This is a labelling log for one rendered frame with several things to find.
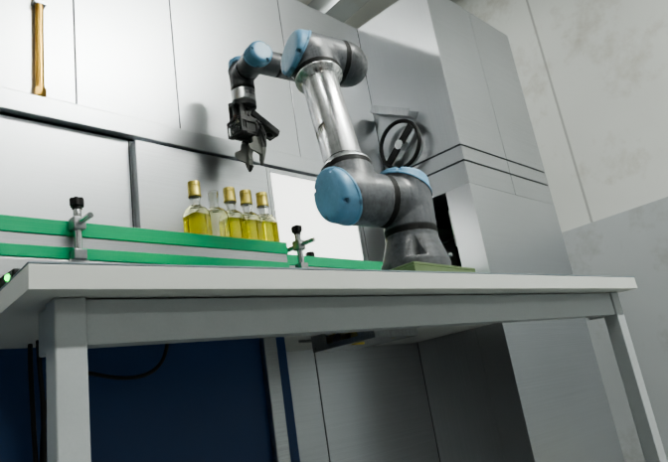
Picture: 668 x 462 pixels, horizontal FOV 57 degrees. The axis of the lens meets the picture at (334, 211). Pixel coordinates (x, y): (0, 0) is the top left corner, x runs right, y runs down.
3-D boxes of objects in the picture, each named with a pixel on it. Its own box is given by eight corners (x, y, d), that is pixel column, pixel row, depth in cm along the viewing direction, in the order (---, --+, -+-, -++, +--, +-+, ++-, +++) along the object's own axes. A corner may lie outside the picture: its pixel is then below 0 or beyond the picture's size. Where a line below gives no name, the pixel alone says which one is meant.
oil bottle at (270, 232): (273, 288, 178) (264, 219, 185) (286, 283, 175) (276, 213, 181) (258, 288, 175) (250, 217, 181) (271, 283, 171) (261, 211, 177)
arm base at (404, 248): (467, 268, 131) (459, 225, 134) (418, 262, 121) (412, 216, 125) (415, 284, 142) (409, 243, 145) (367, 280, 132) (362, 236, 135)
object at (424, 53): (482, 230, 302) (445, 71, 329) (554, 205, 278) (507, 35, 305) (393, 214, 253) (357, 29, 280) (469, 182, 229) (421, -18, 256)
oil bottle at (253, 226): (257, 288, 175) (249, 217, 181) (270, 283, 171) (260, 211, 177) (242, 287, 171) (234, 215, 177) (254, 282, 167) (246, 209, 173)
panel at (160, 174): (362, 273, 228) (348, 187, 238) (368, 271, 226) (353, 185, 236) (136, 259, 164) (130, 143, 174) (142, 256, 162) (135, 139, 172)
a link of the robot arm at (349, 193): (407, 209, 127) (345, 29, 154) (345, 202, 119) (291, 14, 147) (377, 239, 135) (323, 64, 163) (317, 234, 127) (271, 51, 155)
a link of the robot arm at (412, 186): (449, 224, 133) (439, 166, 137) (399, 220, 126) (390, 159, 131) (415, 240, 143) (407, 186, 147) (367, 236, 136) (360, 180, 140)
